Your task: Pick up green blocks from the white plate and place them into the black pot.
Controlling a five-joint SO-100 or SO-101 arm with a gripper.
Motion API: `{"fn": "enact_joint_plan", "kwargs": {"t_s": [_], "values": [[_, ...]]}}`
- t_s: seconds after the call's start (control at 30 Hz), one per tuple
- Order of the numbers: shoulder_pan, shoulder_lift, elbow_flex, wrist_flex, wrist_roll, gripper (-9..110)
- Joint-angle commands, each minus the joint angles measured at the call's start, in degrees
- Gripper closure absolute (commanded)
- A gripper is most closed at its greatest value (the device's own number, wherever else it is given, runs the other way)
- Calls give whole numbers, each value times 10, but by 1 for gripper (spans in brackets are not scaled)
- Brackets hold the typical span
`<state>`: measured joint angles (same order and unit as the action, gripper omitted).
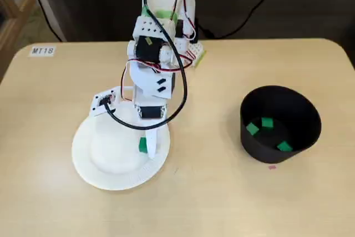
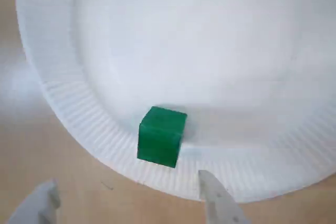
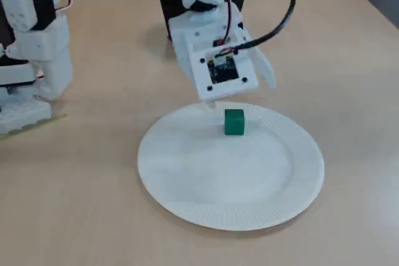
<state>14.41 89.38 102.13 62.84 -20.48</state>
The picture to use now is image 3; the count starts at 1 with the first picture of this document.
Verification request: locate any white paper plate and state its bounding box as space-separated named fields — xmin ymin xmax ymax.
xmin=137 ymin=101 xmax=325 ymax=232

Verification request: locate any thick black camera cable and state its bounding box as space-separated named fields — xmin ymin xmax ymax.
xmin=214 ymin=0 xmax=297 ymax=59

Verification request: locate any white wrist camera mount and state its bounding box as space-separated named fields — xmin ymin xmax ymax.
xmin=185 ymin=34 xmax=260 ymax=99

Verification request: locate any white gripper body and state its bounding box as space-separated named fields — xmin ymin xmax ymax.
xmin=168 ymin=2 xmax=244 ymax=59

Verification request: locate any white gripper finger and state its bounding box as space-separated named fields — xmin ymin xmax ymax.
xmin=241 ymin=27 xmax=277 ymax=90
xmin=176 ymin=44 xmax=216 ymax=112

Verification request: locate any green cube block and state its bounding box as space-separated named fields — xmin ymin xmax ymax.
xmin=223 ymin=108 xmax=246 ymax=136

